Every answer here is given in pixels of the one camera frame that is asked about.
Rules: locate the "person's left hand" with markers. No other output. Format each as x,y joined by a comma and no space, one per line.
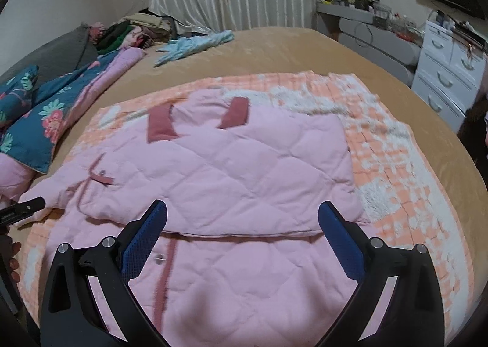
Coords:
15,248

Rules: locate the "light blue garment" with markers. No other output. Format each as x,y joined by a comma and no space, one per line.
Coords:
190,45

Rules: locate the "clutter of small things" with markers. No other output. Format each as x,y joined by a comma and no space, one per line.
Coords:
375,9

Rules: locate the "teal floral quilt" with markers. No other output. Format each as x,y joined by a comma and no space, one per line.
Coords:
57,110

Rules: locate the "grey pillow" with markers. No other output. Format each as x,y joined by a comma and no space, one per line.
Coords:
57,53

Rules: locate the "grey desk with clutter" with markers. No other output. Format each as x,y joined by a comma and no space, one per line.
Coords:
366,36

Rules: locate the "pile of clothes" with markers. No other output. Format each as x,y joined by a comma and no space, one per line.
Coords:
129,32

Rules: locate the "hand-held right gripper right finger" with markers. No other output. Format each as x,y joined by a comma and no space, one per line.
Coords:
341,244

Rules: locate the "pink quilted jacket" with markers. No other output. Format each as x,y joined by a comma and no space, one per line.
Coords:
236,164

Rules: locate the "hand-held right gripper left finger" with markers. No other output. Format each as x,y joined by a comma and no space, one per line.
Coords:
143,244

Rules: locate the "bed with tan sheet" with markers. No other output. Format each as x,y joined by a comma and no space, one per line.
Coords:
289,53

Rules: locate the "white drawer cabinet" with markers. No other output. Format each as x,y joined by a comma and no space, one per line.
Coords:
442,72

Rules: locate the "orange checked blanket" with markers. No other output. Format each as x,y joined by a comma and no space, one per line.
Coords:
385,164

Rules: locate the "teal floral pillow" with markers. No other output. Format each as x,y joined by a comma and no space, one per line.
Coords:
15,95

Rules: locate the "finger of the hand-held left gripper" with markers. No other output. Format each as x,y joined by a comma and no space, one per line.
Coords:
23,211

